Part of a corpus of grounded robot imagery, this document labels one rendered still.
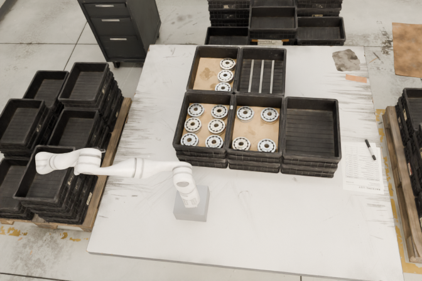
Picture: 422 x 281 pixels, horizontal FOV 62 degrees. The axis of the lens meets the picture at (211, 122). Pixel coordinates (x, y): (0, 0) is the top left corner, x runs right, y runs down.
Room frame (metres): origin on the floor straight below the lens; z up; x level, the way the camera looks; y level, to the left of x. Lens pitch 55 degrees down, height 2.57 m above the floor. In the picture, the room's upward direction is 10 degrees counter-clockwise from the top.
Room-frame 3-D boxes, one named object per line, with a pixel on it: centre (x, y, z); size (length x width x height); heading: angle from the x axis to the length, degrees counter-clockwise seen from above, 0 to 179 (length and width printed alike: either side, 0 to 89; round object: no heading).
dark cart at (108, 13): (2.93, 0.63, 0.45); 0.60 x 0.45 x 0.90; 165
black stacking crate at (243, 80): (1.50, -0.37, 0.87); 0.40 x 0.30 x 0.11; 163
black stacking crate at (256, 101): (1.12, -0.25, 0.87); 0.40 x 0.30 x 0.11; 163
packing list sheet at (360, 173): (0.85, -0.80, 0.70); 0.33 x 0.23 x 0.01; 165
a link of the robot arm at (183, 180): (0.79, 0.17, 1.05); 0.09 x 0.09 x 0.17; 86
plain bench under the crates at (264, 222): (1.21, -0.20, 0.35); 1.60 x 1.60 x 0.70; 75
